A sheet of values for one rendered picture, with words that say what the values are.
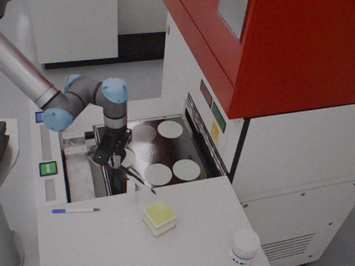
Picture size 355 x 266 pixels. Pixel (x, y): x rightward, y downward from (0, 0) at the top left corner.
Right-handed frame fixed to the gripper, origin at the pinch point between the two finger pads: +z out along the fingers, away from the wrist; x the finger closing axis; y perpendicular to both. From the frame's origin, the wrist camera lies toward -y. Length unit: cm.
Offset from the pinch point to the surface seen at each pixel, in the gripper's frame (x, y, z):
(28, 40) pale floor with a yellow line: 170, 171, 91
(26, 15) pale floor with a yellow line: 197, 206, 92
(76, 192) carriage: 7.4, -12.7, 3.3
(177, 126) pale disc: -12.9, 30.8, 1.3
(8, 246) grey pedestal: 49, -12, 68
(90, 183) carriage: 5.3, -7.5, 3.3
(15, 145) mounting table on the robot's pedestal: 42.9, 1.1, 9.3
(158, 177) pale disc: -15.7, 3.5, 1.3
